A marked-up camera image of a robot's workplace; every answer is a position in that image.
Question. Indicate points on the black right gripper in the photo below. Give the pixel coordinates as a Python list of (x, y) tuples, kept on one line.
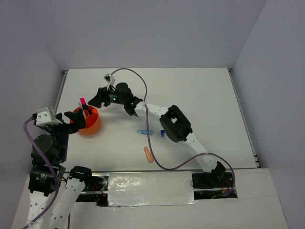
[(102, 97)]

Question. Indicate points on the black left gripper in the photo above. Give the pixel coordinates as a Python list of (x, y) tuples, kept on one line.
[(78, 117)]

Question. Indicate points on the pink highlighter black body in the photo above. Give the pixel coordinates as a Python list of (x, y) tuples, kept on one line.
[(84, 105)]

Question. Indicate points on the light blue correction tape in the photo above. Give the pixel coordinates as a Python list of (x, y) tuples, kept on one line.
[(145, 132)]

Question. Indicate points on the blue glue bottle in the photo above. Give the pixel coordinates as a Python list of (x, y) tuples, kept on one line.
[(162, 133)]

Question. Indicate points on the green clear pen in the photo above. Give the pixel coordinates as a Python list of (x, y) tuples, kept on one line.
[(81, 108)]

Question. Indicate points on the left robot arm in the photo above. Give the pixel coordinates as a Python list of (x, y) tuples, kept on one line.
[(51, 196)]

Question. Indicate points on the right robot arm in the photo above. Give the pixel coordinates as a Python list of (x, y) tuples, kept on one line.
[(174, 123)]

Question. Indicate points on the orange round pen holder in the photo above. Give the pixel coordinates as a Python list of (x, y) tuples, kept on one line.
[(93, 122)]

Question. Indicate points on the salmon pink eraser stick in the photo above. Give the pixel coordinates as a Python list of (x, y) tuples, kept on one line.
[(148, 154)]

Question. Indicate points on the silver foil covered plate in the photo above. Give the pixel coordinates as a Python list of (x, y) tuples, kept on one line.
[(150, 189)]

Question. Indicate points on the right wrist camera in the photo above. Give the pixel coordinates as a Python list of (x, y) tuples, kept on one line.
[(109, 78)]

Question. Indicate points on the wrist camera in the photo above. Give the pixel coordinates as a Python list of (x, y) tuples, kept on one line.
[(109, 78), (46, 116)]

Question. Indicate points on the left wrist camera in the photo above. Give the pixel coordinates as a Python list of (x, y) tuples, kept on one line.
[(46, 116)]

